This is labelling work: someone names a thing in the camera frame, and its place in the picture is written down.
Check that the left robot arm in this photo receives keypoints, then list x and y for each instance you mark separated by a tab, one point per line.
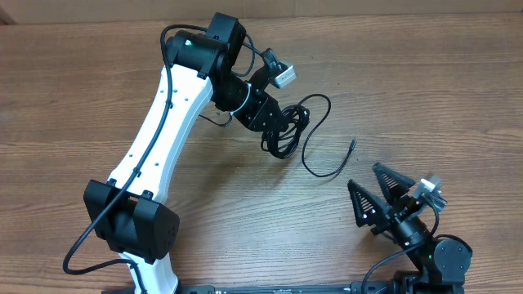
129	209

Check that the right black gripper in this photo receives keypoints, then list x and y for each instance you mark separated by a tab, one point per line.
389	214

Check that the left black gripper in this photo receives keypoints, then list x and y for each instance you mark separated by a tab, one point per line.
255	120

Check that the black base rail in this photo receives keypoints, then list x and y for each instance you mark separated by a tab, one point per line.
282	289

